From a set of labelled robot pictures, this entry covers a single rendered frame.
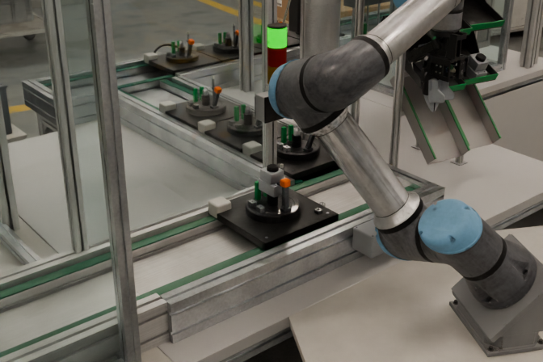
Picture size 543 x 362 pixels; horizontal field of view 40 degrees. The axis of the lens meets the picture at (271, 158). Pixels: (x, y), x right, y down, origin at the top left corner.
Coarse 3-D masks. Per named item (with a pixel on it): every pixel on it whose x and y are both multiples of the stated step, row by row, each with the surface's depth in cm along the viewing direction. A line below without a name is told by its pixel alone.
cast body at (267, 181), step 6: (264, 168) 188; (270, 168) 186; (276, 168) 186; (264, 174) 187; (270, 174) 185; (276, 174) 186; (282, 174) 187; (264, 180) 188; (270, 180) 186; (276, 180) 187; (264, 186) 188; (270, 186) 186; (276, 186) 186; (270, 192) 187; (276, 192) 186
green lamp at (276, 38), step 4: (268, 28) 188; (284, 28) 188; (268, 32) 188; (272, 32) 187; (276, 32) 187; (280, 32) 187; (284, 32) 188; (268, 36) 189; (272, 36) 188; (276, 36) 188; (280, 36) 188; (284, 36) 189; (268, 40) 189; (272, 40) 188; (276, 40) 188; (280, 40) 188; (284, 40) 189; (268, 44) 190; (272, 44) 189; (276, 44) 188; (280, 44) 189; (284, 44) 189
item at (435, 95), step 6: (432, 78) 182; (432, 84) 182; (438, 84) 181; (432, 90) 183; (438, 90) 182; (426, 96) 184; (432, 96) 184; (438, 96) 182; (444, 96) 181; (426, 102) 185; (432, 102) 184; (438, 102) 183; (432, 108) 186
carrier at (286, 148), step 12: (288, 132) 229; (300, 132) 242; (288, 144) 228; (300, 144) 225; (288, 156) 221; (300, 156) 220; (312, 156) 222; (324, 156) 224; (288, 168) 216; (300, 168) 216; (312, 168) 216; (324, 168) 220
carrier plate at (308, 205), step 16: (240, 208) 193; (304, 208) 193; (240, 224) 185; (256, 224) 185; (272, 224) 185; (288, 224) 185; (304, 224) 185; (320, 224) 187; (256, 240) 179; (272, 240) 178; (288, 240) 181
